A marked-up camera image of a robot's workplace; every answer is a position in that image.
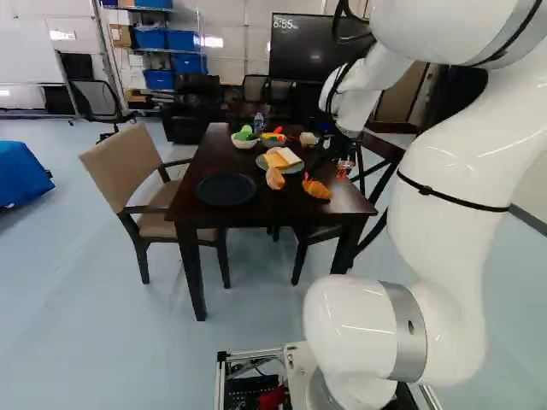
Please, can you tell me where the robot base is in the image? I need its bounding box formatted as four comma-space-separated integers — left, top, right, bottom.
215, 340, 444, 410

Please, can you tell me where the blue beanbag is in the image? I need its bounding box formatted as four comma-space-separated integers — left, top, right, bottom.
0, 139, 57, 211

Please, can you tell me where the fried shrimp toy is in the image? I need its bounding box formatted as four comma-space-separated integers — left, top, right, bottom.
302, 171, 334, 201

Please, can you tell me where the dark wooden table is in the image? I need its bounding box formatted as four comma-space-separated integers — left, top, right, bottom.
164, 122, 379, 322

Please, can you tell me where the grey-green plate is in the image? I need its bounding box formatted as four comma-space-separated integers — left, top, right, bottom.
255, 148, 306, 175

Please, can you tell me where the yellow sandwich toy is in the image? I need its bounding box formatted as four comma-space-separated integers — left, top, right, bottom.
262, 146, 304, 169

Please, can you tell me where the beige upholstered wooden chair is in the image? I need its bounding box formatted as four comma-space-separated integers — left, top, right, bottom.
78, 122, 232, 290

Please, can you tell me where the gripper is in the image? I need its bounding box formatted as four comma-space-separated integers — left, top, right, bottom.
335, 132, 365, 180

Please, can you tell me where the dark table with crossed legs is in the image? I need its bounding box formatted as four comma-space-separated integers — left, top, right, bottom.
352, 127, 412, 266

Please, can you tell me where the metal shelf with blue bins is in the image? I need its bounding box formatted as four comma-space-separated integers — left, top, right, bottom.
94, 0, 211, 113

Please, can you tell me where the large black screen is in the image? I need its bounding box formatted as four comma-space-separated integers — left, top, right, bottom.
268, 11, 373, 83

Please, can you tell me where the tan croissant toy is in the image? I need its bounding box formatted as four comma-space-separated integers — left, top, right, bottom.
265, 167, 287, 190

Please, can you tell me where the white bowl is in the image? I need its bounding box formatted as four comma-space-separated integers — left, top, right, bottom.
230, 132, 262, 150

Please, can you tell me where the black mesh office chair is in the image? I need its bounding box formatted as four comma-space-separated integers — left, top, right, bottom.
68, 78, 138, 134

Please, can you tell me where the dark wooden chair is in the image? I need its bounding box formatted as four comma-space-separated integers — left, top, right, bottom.
271, 220, 356, 287

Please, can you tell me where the black empty plate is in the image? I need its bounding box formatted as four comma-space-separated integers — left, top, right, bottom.
196, 172, 258, 208

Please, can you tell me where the black armchair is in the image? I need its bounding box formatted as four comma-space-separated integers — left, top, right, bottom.
161, 73, 235, 145

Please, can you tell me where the grey bowl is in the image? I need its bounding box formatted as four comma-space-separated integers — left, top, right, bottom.
260, 132, 288, 149

